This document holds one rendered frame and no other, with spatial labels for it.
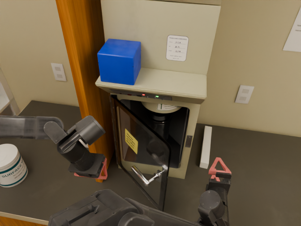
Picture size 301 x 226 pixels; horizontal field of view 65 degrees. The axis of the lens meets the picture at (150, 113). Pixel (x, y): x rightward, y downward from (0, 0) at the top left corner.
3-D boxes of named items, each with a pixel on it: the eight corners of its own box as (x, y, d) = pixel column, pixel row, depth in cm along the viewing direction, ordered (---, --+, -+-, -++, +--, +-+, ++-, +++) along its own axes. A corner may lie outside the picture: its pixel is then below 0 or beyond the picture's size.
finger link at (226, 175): (230, 154, 78) (232, 179, 71) (226, 167, 83) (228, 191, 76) (208, 152, 79) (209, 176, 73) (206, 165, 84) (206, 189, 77)
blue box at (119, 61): (110, 64, 76) (108, 37, 70) (141, 68, 75) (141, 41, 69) (100, 81, 69) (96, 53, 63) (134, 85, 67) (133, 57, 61)
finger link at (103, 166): (97, 166, 80) (83, 152, 73) (115, 168, 77) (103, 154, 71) (89, 185, 76) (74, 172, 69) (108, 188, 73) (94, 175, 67)
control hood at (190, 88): (109, 88, 83) (106, 63, 77) (201, 100, 80) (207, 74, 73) (98, 109, 75) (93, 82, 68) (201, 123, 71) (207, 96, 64)
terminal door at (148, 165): (119, 163, 110) (113, 94, 84) (163, 213, 93) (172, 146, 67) (118, 164, 110) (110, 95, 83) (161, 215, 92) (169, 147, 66)
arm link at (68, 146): (51, 143, 63) (59, 155, 59) (72, 126, 64) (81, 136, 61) (65, 155, 68) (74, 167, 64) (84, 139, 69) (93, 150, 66)
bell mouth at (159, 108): (144, 84, 102) (145, 73, 99) (186, 89, 100) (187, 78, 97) (136, 110, 89) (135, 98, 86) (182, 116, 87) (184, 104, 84)
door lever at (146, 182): (142, 162, 87) (142, 158, 85) (159, 180, 81) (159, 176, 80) (130, 170, 84) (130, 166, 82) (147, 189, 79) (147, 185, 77)
